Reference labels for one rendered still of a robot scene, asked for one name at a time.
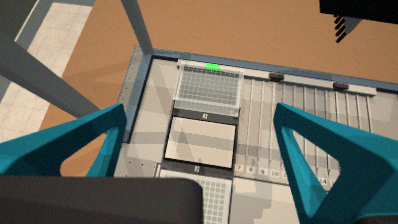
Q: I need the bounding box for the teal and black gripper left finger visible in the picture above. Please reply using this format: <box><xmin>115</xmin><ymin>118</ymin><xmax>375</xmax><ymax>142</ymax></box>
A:
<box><xmin>0</xmin><ymin>103</ymin><xmax>127</xmax><ymax>177</ymax></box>

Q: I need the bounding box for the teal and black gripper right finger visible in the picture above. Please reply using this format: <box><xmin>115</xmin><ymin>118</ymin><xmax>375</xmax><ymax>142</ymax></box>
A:
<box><xmin>273</xmin><ymin>102</ymin><xmax>398</xmax><ymax>224</ymax></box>

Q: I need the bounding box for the white well plate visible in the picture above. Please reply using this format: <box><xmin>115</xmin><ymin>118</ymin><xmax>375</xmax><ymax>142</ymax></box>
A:
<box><xmin>160</xmin><ymin>169</ymin><xmax>232</xmax><ymax>224</ymax></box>

